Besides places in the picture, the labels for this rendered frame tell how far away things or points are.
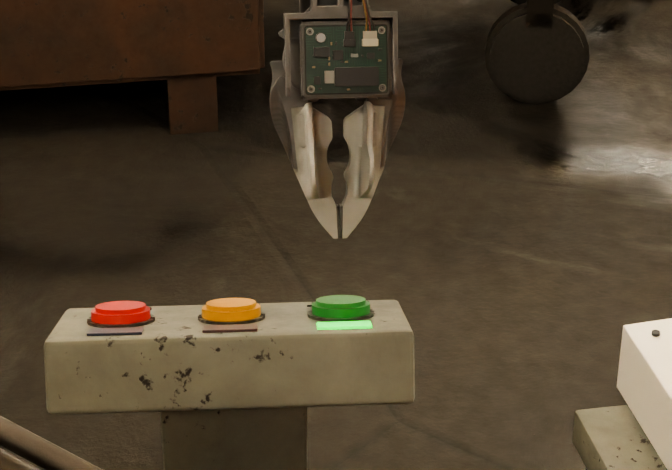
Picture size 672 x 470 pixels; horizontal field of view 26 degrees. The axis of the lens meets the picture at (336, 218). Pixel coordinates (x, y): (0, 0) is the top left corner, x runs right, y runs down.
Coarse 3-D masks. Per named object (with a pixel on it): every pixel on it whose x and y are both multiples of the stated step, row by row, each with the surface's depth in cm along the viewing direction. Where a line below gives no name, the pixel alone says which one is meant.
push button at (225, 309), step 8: (208, 304) 99; (216, 304) 99; (224, 304) 99; (232, 304) 99; (240, 304) 98; (248, 304) 98; (256, 304) 100; (208, 312) 98; (216, 312) 98; (224, 312) 97; (232, 312) 97; (240, 312) 98; (248, 312) 98; (256, 312) 98; (216, 320) 98; (224, 320) 97; (232, 320) 97; (240, 320) 98
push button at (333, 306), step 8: (328, 296) 101; (336, 296) 101; (344, 296) 101; (352, 296) 101; (360, 296) 101; (312, 304) 100; (320, 304) 99; (328, 304) 98; (336, 304) 98; (344, 304) 98; (352, 304) 98; (360, 304) 99; (368, 304) 99; (312, 312) 99; (320, 312) 98; (328, 312) 98; (336, 312) 98; (344, 312) 98; (352, 312) 98; (360, 312) 98; (368, 312) 99
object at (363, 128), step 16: (352, 112) 98; (368, 112) 95; (352, 128) 97; (368, 128) 95; (352, 144) 97; (368, 144) 95; (352, 160) 97; (368, 160) 94; (352, 176) 98; (368, 176) 94; (352, 192) 98; (368, 192) 95; (352, 208) 98; (352, 224) 98
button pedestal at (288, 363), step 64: (64, 320) 100; (192, 320) 99; (256, 320) 98; (320, 320) 98; (384, 320) 98; (64, 384) 94; (128, 384) 94; (192, 384) 94; (256, 384) 95; (320, 384) 95; (384, 384) 95; (192, 448) 100; (256, 448) 100
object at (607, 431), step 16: (576, 416) 141; (592, 416) 141; (608, 416) 141; (624, 416) 141; (576, 432) 141; (592, 432) 138; (608, 432) 138; (624, 432) 138; (640, 432) 138; (576, 448) 142; (592, 448) 137; (608, 448) 136; (624, 448) 136; (640, 448) 136; (592, 464) 137; (608, 464) 134; (624, 464) 134; (640, 464) 134; (656, 464) 134
